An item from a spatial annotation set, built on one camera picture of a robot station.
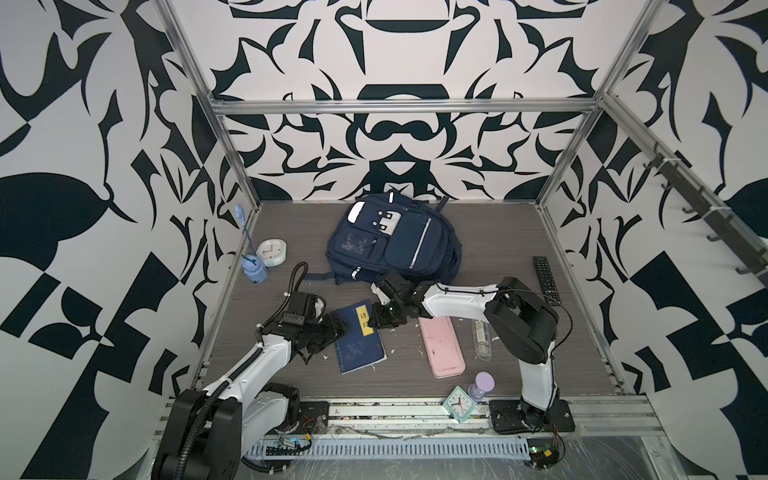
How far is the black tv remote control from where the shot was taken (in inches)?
37.7

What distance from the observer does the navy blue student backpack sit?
98cm

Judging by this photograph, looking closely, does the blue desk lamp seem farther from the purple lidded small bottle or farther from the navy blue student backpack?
the purple lidded small bottle
